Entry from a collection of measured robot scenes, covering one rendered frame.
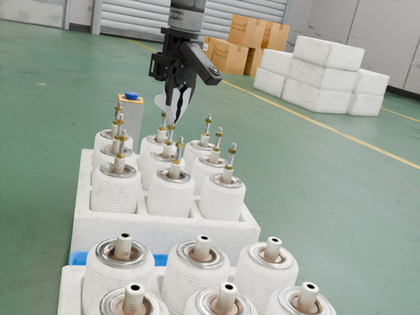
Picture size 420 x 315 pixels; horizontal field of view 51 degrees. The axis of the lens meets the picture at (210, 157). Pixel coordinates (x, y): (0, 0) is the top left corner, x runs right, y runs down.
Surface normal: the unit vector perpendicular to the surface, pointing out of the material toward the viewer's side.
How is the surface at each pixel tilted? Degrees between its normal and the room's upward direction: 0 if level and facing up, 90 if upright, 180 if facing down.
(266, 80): 90
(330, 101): 90
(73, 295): 0
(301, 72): 90
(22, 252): 0
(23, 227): 0
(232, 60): 90
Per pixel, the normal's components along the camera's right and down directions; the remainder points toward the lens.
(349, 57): 0.52, 0.37
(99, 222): 0.22, 0.36
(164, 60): -0.59, 0.15
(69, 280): 0.19, -0.93
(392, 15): -0.84, 0.01
